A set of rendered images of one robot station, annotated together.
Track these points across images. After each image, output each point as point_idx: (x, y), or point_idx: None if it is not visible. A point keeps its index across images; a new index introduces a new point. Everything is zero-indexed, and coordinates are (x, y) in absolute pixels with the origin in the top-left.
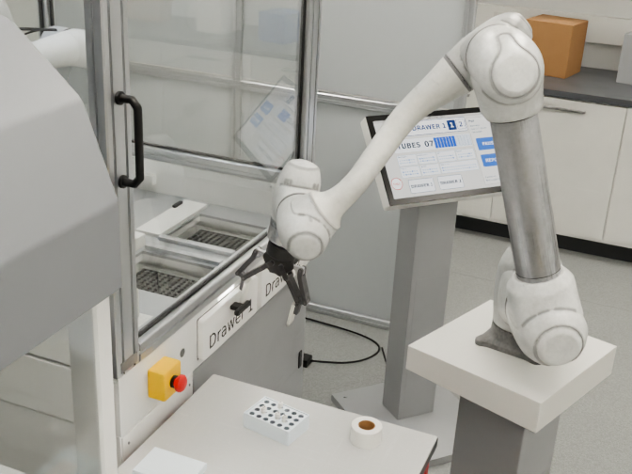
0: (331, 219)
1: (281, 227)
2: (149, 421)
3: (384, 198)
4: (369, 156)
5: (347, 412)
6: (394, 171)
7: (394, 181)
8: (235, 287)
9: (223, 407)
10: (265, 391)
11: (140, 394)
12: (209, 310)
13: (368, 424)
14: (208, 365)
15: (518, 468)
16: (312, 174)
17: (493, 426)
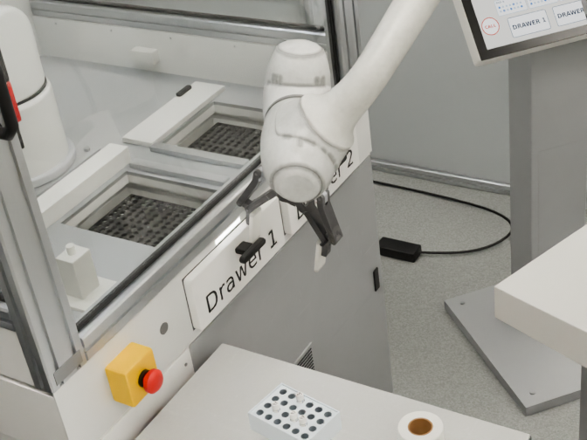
0: (334, 138)
1: (262, 155)
2: (122, 429)
3: (473, 50)
4: (384, 33)
5: (401, 398)
6: (486, 8)
7: (486, 22)
8: (244, 219)
9: (228, 398)
10: (289, 368)
11: (99, 401)
12: (201, 262)
13: (424, 423)
14: (214, 331)
15: None
16: (311, 63)
17: None
